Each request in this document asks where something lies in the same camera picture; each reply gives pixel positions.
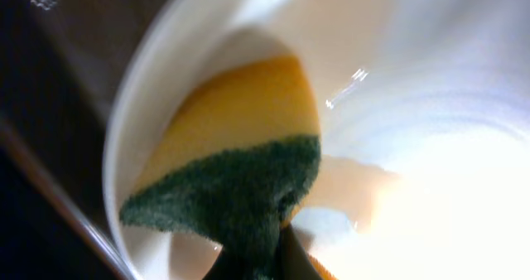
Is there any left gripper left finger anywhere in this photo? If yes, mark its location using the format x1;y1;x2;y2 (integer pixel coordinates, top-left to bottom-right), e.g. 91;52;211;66
203;249;251;280

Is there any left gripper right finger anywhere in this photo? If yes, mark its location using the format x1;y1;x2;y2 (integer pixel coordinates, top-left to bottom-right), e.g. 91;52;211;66
277;225;322;280

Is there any green and yellow sponge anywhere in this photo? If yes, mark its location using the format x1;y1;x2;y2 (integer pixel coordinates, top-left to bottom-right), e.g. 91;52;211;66
118;56;321;279

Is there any brown serving tray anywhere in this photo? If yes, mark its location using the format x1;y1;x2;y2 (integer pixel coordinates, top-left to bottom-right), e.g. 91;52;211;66
1;0;166;279

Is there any pale blue-white plate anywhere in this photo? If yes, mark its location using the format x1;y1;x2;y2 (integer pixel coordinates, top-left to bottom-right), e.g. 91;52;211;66
103;0;529;280

